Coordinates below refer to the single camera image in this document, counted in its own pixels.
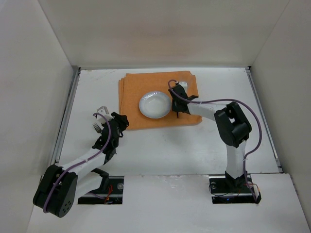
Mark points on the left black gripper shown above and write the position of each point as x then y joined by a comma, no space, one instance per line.
107,140

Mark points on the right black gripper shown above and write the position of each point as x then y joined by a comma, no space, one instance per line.
177,107

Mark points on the black plastic fork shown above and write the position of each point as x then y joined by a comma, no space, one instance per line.
97,128

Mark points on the white paper plate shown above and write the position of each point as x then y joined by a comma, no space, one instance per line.
155,105

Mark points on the orange cloth napkin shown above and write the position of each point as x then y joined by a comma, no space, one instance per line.
133,86

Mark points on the clear plastic cup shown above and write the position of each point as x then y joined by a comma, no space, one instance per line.
188,78

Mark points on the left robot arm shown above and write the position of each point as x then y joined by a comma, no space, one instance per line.
62,186

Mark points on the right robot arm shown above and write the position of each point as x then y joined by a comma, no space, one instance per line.
232,124

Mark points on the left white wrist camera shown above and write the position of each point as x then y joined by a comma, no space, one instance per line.
102,114

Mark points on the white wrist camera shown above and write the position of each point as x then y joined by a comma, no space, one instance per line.
102,114
183,84

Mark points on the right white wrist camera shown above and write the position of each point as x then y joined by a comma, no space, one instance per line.
183,84

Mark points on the left aluminium frame rail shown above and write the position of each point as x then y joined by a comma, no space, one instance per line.
56,152

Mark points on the aluminium frame rail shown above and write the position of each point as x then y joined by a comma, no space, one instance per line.
262,116
56,152

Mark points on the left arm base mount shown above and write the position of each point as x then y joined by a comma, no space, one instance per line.
110,191

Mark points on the right aluminium frame rail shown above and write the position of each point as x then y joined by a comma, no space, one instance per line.
262,116

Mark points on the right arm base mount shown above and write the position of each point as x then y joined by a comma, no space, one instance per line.
223,193

